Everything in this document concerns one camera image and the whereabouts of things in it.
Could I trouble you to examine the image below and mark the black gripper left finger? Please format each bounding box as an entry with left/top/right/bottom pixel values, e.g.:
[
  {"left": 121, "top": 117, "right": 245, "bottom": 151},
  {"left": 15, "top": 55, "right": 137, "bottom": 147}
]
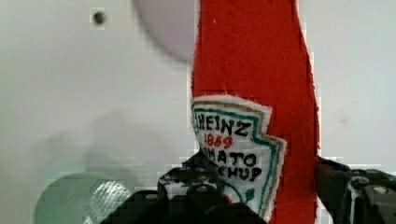
[{"left": 100, "top": 152, "right": 267, "bottom": 224}]

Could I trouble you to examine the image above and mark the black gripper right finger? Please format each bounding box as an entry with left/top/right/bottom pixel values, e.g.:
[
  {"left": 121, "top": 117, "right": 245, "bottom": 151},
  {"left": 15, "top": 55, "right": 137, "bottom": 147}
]
[{"left": 316, "top": 158, "right": 396, "bottom": 224}]

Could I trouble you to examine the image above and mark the red plush ketchup bottle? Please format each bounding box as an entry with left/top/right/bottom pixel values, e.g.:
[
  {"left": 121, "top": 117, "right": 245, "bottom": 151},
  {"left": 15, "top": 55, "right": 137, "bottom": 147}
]
[{"left": 191, "top": 0, "right": 319, "bottom": 224}]

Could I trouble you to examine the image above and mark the green measuring cup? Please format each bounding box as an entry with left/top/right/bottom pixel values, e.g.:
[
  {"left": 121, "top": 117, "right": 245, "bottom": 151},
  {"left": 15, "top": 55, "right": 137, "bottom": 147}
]
[{"left": 34, "top": 173, "right": 132, "bottom": 224}]

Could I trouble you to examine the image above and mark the pale purple round plate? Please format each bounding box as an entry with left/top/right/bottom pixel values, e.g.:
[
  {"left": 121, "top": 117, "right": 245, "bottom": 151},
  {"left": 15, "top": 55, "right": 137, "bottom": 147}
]
[{"left": 132, "top": 0, "right": 199, "bottom": 64}]

